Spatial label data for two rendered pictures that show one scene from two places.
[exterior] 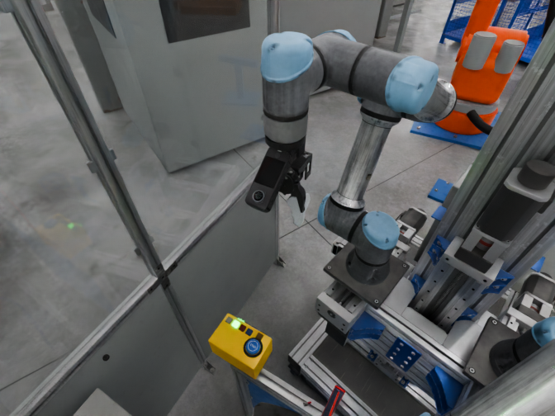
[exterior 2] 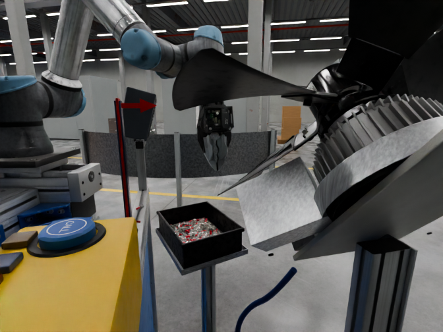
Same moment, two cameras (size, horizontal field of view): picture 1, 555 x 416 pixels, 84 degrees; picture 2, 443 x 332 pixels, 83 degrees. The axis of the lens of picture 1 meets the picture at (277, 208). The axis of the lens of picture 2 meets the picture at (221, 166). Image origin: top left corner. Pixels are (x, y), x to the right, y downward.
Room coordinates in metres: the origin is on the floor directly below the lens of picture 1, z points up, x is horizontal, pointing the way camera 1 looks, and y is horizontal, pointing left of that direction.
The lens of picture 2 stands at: (0.37, 0.29, 1.18)
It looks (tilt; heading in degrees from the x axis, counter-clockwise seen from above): 13 degrees down; 226
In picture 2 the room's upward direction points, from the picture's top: straight up
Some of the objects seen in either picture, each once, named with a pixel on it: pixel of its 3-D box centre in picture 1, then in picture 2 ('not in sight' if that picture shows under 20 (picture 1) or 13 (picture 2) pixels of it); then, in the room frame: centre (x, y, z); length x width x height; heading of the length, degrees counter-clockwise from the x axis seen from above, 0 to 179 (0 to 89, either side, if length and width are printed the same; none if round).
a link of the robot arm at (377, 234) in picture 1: (375, 235); not in sight; (0.63, -0.31, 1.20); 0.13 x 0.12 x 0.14; 49
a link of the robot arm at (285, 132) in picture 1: (283, 122); not in sight; (0.48, -0.01, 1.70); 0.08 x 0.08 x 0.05
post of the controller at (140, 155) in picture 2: not in sight; (141, 165); (-0.05, -0.61, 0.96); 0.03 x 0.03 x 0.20; 60
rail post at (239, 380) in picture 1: (246, 395); not in sight; (0.37, 0.14, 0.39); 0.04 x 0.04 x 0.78; 60
